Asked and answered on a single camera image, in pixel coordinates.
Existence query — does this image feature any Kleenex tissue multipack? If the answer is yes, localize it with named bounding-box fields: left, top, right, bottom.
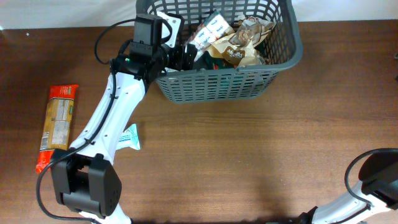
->
left=185, top=10, right=234, bottom=62

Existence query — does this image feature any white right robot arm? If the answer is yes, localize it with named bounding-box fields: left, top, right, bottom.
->
left=291, top=148, right=397, bottom=224

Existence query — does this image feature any grey plastic basket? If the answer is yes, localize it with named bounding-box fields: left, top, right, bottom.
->
left=136, top=0, right=303, bottom=103

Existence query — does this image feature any mint green snack wrapper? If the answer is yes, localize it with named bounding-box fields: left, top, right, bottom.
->
left=116, top=124, right=141, bottom=151

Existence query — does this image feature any beige brown snack pouch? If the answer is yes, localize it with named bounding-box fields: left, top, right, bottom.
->
left=206, top=34, right=234, bottom=58
left=211, top=16, right=276, bottom=66

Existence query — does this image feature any orange spaghetti pasta package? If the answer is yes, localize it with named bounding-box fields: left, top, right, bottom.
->
left=35, top=85, right=79, bottom=174

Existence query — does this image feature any green snack bag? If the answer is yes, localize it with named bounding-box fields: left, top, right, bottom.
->
left=198, top=40, right=271, bottom=70

